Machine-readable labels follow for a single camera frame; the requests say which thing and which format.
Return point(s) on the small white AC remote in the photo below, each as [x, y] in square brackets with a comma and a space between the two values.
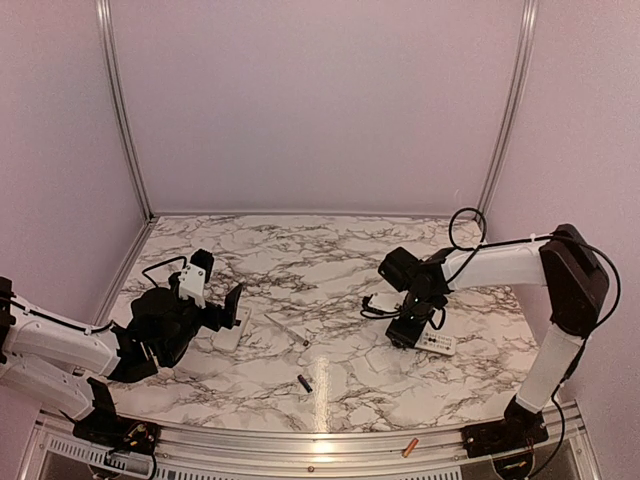
[434, 342]

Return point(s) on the right aluminium frame post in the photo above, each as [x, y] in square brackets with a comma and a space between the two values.
[515, 94]

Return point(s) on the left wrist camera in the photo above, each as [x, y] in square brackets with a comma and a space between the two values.
[194, 276]

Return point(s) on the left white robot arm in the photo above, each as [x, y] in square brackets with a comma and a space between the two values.
[41, 333]

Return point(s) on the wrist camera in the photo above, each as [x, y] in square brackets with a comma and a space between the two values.
[380, 304]
[194, 276]

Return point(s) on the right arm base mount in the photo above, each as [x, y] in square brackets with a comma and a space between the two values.
[507, 434]

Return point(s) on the white remote control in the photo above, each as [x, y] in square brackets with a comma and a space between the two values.
[228, 340]

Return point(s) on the front aluminium rail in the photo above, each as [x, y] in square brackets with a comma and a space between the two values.
[190, 452]

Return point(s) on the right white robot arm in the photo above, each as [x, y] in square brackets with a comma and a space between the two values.
[561, 281]

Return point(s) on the left aluminium frame post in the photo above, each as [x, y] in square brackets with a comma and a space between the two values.
[114, 80]

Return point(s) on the orange battery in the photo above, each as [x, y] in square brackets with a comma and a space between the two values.
[410, 447]

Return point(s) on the aluminium frame post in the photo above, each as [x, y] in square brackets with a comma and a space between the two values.
[515, 94]
[114, 80]

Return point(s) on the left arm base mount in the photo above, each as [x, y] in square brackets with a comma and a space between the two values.
[103, 425]

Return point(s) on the white battery cover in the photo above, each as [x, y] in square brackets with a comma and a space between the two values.
[377, 361]

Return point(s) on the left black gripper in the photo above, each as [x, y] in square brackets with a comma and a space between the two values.
[230, 306]

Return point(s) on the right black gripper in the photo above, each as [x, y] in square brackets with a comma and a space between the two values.
[407, 336]

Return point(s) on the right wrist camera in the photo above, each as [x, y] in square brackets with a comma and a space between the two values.
[380, 304]

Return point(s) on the clear handle screwdriver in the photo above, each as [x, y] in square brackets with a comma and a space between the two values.
[291, 333]

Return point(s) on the purple battery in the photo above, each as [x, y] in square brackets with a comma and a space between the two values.
[304, 383]

